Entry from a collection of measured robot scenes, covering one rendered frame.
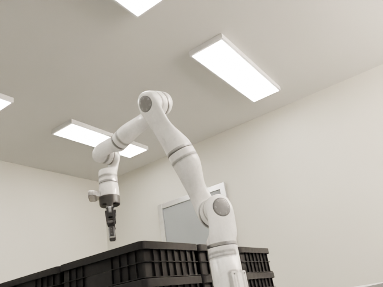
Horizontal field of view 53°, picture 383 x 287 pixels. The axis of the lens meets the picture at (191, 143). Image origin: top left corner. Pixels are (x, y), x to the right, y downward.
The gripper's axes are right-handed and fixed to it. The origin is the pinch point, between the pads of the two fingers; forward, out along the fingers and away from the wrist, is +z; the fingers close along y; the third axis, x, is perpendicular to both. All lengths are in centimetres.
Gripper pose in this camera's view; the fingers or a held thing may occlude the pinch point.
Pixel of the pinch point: (111, 235)
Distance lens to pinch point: 143.7
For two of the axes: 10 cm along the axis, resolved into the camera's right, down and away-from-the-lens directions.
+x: -9.8, 0.8, -2.0
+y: -1.5, 4.2, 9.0
